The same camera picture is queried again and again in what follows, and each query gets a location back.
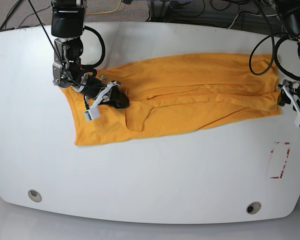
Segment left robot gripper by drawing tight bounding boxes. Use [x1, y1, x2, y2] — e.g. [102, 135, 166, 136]
[277, 79, 300, 115]

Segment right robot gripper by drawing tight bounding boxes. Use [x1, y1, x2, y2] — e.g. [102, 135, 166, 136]
[73, 74, 130, 110]

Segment orange yellow t-shirt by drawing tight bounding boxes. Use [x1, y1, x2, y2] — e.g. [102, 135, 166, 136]
[63, 53, 280, 146]

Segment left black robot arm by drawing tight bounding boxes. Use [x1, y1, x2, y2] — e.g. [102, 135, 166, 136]
[269, 0, 300, 127]

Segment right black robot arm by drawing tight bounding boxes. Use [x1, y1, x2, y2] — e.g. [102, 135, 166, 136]
[51, 0, 130, 109]

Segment red tape rectangle marking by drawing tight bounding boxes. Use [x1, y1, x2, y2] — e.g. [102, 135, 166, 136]
[267, 141, 291, 179]

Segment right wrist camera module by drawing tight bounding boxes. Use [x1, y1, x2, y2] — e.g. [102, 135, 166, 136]
[83, 108, 100, 122]

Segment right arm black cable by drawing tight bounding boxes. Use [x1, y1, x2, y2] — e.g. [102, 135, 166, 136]
[27, 0, 106, 88]

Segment white cable on floor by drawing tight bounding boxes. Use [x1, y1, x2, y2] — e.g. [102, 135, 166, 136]
[227, 10, 278, 30]

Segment yellow cable on floor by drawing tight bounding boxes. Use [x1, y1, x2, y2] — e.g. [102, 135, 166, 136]
[86, 0, 122, 16]

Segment right table cable grommet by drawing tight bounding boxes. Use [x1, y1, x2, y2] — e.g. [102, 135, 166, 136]
[246, 201, 262, 215]

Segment table cable grommet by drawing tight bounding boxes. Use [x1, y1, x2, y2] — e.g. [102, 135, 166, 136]
[246, 201, 262, 215]
[28, 189, 42, 203]

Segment left table cable grommet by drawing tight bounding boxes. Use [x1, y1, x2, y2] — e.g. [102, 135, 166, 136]
[28, 189, 42, 203]

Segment black cable on floor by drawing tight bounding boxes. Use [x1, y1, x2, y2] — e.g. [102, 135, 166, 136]
[0, 0, 51, 30]

